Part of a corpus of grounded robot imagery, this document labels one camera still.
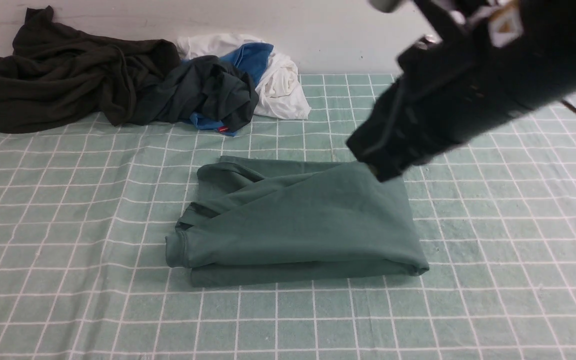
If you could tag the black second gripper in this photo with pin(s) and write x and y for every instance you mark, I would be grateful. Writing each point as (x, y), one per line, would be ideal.
(451, 93)

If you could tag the green long-sleeve top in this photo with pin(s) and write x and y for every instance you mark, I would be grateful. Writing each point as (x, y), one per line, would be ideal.
(263, 221)

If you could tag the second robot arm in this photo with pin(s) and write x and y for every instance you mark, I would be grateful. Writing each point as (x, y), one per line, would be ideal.
(505, 22)

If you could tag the white crumpled garment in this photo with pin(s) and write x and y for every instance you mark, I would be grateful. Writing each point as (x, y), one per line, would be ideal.
(280, 93)

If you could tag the blue crumpled garment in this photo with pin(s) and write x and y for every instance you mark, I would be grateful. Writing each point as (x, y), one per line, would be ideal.
(251, 58)

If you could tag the dark green crumpled garment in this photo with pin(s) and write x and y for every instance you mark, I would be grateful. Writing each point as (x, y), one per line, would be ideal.
(206, 92)

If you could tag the dark brown crumpled garment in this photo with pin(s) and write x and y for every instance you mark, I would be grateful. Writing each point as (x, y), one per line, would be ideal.
(58, 75)

